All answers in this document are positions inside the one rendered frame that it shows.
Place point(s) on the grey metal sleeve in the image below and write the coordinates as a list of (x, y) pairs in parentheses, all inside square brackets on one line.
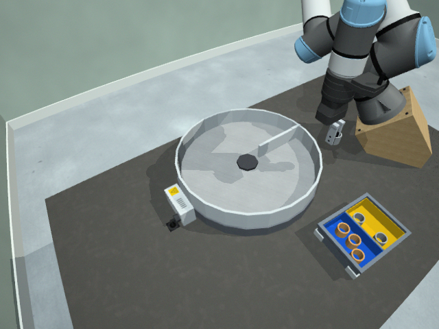
[(337, 139), (381, 236), (360, 217)]

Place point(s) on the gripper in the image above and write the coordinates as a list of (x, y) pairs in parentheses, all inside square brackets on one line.
[(340, 84)]

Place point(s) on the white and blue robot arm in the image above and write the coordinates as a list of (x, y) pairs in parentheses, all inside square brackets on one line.
[(405, 41)]

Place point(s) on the bronze bushing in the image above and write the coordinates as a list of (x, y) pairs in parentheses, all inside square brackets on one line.
[(356, 239), (343, 226), (359, 253)]

